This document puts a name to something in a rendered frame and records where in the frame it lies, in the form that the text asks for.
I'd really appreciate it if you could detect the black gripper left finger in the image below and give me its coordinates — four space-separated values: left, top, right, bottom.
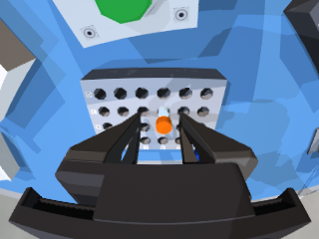
63 113 142 164

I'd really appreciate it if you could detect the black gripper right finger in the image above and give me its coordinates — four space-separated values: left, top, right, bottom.
178 113 258 181

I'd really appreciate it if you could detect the blue bench mat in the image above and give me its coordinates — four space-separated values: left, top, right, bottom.
0 0 319 203

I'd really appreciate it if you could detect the white tube rack with round holes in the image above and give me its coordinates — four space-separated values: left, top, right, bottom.
80 68 227 149

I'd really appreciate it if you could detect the white block with round holes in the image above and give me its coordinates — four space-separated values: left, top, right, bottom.
0 132 20 181

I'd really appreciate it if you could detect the orange-capped sample tube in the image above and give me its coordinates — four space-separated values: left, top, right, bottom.
156 107 172 134

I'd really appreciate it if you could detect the dark grey block with holes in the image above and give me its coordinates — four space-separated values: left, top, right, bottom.
283 0 319 74

